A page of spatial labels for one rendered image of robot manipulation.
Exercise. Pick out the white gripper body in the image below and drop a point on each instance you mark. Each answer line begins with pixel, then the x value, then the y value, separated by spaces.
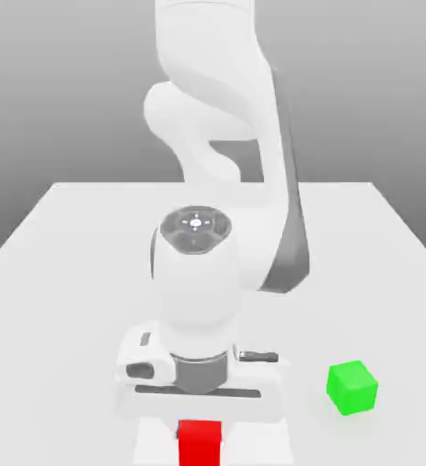
pixel 249 406

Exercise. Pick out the small green cube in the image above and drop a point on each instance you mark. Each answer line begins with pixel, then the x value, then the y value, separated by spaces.
pixel 351 387

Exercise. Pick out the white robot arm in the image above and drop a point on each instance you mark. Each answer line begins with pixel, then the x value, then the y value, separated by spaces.
pixel 198 284

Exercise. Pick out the small red cube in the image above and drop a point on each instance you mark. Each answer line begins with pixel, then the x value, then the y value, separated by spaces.
pixel 200 444

